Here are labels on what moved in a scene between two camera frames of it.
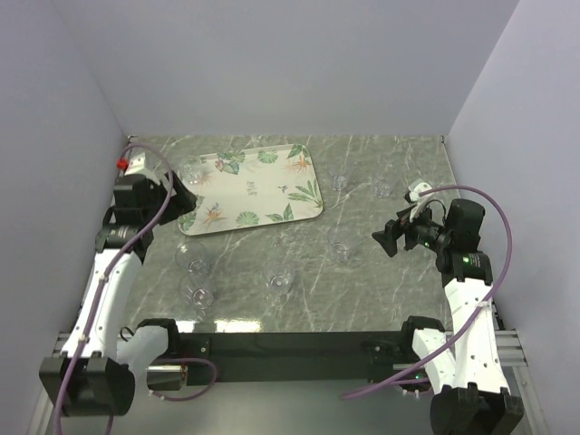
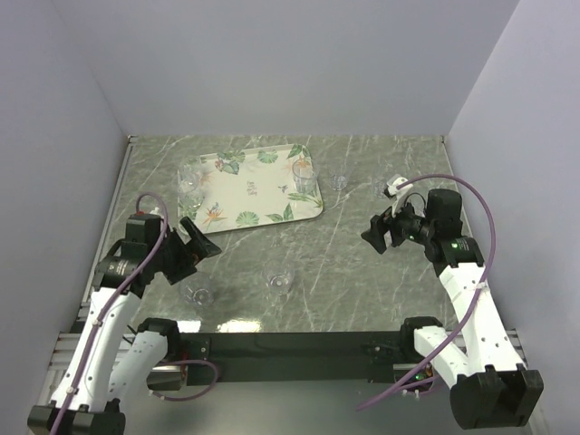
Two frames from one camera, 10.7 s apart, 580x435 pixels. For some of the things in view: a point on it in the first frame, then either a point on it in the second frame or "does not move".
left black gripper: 180,203 → 185,266
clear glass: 197,291 does not move
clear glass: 381,187 does not move
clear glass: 279,277 does not move
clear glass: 340,243 → 304,176
